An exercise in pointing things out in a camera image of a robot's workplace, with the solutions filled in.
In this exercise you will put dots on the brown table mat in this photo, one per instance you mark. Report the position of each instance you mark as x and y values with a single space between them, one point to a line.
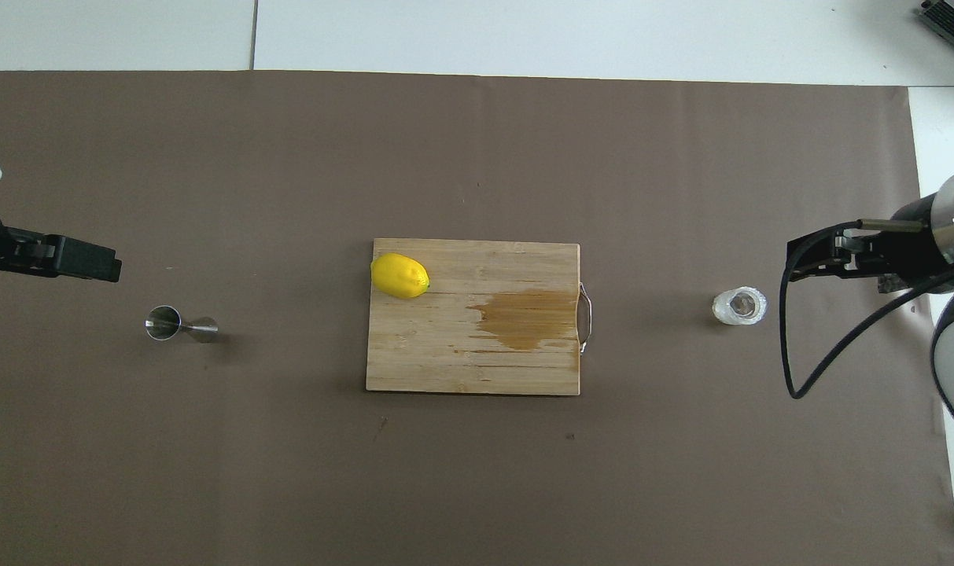
209 472

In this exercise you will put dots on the yellow lemon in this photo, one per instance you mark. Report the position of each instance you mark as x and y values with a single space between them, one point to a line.
399 276

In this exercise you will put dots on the small clear glass cup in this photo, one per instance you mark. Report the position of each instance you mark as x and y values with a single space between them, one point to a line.
739 306

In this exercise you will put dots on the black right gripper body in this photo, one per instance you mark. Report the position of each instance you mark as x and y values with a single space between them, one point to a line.
913 251

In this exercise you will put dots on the steel double jigger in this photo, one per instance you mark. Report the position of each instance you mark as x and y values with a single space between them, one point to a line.
163 323

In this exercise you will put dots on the wooden cutting board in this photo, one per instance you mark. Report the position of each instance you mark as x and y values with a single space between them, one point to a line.
445 354

